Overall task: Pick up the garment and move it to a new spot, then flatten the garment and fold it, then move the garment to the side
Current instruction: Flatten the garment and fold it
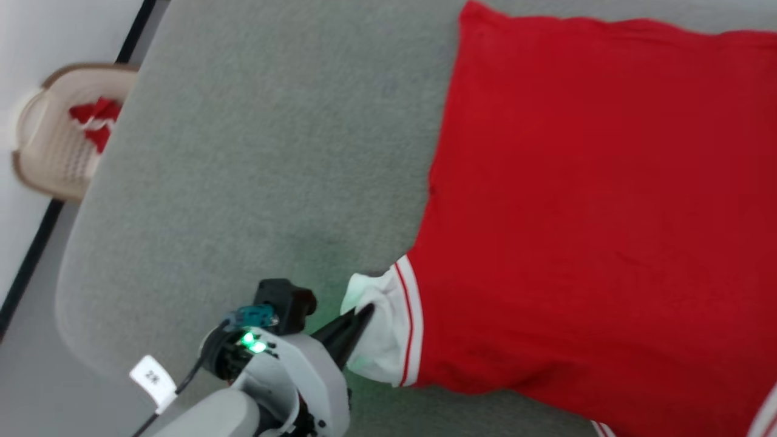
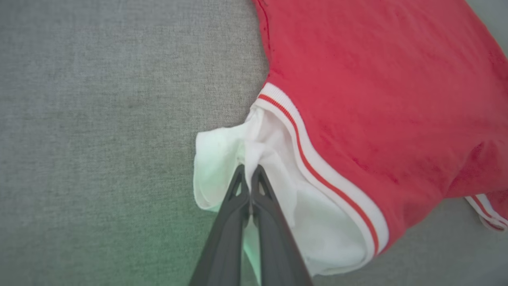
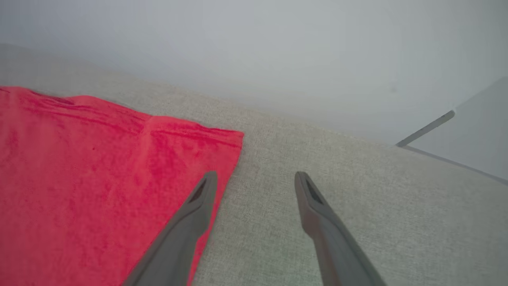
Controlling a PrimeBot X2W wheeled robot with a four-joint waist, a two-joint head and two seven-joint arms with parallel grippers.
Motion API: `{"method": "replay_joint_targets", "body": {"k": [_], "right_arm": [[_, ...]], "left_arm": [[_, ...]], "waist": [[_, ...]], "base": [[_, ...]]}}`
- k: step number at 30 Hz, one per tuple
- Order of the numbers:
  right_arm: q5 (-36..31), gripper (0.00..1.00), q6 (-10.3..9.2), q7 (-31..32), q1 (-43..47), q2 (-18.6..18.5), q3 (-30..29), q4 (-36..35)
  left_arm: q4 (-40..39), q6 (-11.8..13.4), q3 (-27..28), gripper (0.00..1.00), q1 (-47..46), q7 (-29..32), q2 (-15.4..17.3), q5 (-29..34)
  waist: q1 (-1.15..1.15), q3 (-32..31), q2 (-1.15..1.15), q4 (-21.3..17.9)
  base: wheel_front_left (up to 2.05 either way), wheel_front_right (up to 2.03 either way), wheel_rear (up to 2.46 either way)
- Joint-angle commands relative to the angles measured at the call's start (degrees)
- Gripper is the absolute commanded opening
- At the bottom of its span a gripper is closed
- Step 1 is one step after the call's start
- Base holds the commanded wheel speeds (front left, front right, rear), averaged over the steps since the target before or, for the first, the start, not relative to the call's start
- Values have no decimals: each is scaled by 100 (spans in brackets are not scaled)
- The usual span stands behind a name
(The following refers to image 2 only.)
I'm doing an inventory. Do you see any red and white basketball jersey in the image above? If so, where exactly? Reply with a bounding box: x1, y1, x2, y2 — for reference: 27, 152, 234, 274
193, 0, 508, 277

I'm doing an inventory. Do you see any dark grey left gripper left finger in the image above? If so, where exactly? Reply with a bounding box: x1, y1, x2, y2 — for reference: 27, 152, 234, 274
189, 164, 251, 286

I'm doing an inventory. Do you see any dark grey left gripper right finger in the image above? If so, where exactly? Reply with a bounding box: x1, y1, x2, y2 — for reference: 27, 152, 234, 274
252, 164, 314, 286

